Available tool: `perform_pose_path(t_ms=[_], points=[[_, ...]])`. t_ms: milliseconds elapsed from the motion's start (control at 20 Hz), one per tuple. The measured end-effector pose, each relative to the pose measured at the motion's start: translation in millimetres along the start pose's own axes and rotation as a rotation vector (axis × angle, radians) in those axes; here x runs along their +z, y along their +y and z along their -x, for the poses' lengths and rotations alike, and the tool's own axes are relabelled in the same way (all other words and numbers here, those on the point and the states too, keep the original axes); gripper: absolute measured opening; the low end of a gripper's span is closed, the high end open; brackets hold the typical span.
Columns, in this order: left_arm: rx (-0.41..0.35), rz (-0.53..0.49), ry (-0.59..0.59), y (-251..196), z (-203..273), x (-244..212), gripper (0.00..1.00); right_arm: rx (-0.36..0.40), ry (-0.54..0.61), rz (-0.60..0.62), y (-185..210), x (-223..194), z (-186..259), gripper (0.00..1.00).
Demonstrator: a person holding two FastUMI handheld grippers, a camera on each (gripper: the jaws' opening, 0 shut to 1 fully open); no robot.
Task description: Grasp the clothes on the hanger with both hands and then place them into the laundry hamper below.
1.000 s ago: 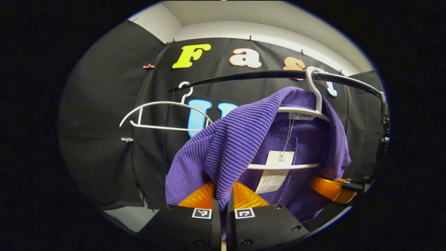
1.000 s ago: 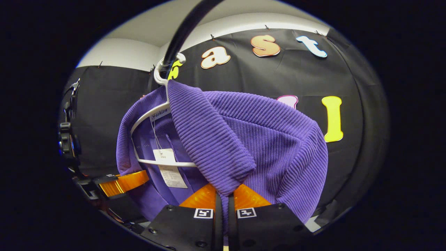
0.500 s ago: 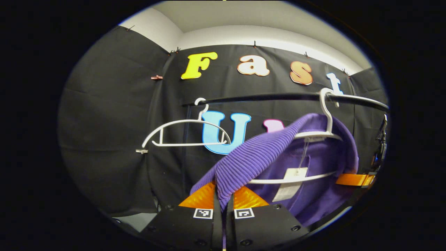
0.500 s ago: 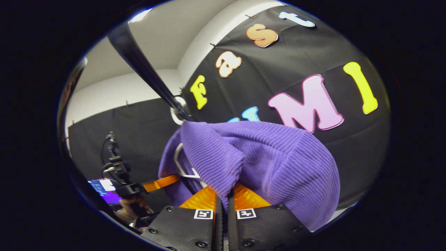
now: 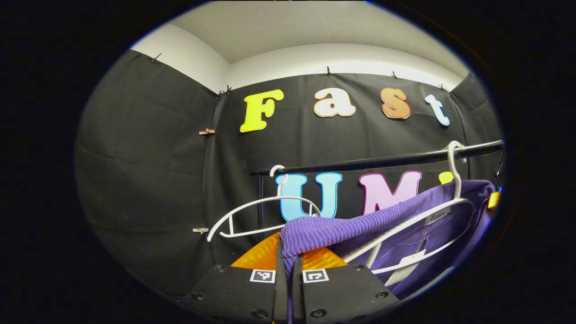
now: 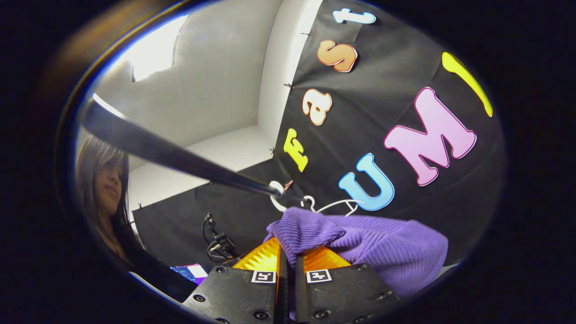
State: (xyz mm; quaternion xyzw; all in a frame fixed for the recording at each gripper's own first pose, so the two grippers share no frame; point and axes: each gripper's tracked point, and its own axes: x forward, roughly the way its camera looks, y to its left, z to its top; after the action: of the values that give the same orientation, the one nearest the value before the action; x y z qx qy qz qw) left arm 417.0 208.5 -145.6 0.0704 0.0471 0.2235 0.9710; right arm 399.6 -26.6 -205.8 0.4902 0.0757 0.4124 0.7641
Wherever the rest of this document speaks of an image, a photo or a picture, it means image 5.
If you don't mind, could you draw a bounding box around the purple jacket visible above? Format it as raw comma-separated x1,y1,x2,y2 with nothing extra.
279,179,498,324

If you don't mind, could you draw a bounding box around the black clothes rail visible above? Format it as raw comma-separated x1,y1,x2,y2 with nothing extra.
250,139,505,237

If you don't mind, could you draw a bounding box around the white clothes hanger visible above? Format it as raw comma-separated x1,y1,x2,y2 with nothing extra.
207,165,322,243
342,140,477,276

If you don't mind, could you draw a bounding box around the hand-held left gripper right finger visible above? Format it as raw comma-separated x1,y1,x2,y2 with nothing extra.
292,247,399,324

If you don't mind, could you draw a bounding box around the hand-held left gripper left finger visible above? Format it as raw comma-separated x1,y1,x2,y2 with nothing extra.
178,232,289,324

